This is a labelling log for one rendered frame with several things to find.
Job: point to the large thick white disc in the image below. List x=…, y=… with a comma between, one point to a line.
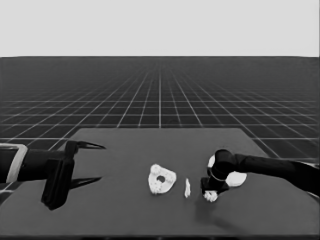
x=238, y=180

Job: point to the small thin T-shaped piece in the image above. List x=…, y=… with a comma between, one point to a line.
x=187, y=190

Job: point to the white round carrier with pins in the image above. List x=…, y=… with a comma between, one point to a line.
x=165, y=189

